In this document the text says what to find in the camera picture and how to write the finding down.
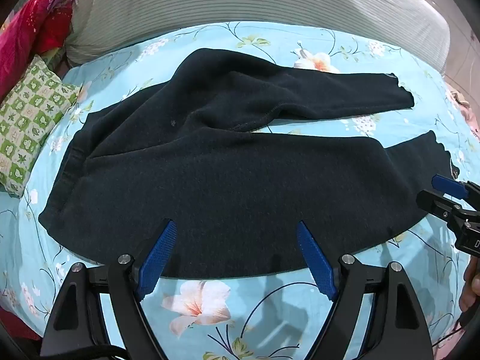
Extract green checked pillow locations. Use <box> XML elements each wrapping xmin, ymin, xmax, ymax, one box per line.
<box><xmin>0</xmin><ymin>54</ymin><xmax>81</xmax><ymax>197</ymax></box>

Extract blue floral bed sheet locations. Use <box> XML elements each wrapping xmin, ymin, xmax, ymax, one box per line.
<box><xmin>0</xmin><ymin>22</ymin><xmax>480</xmax><ymax>360</ymax></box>

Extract red pink patterned cloth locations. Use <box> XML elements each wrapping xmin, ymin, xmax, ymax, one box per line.
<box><xmin>0</xmin><ymin>0</ymin><xmax>76</xmax><ymax>102</ymax></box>

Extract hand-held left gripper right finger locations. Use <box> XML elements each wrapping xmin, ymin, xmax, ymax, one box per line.
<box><xmin>295</xmin><ymin>221</ymin><xmax>433</xmax><ymax>360</ymax></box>

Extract yellow green cloth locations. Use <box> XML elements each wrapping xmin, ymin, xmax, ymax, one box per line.
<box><xmin>39</xmin><ymin>43</ymin><xmax>70</xmax><ymax>69</ymax></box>

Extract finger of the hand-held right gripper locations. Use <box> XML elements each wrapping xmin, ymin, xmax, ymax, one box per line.
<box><xmin>416</xmin><ymin>190</ymin><xmax>471</xmax><ymax>230</ymax></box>
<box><xmin>431</xmin><ymin>174</ymin><xmax>480</xmax><ymax>205</ymax></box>

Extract black pants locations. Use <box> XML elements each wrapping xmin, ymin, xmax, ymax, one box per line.
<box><xmin>37</xmin><ymin>48</ymin><xmax>460</xmax><ymax>280</ymax></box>

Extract black cable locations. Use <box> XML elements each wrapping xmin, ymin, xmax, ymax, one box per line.
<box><xmin>431</xmin><ymin>313</ymin><xmax>474</xmax><ymax>347</ymax></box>

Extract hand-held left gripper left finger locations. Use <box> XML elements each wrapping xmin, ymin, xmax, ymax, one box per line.
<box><xmin>39</xmin><ymin>220</ymin><xmax>178</xmax><ymax>360</ymax></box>

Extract person's right hand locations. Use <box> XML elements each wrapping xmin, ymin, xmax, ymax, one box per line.
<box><xmin>459</xmin><ymin>259</ymin><xmax>480</xmax><ymax>313</ymax></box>

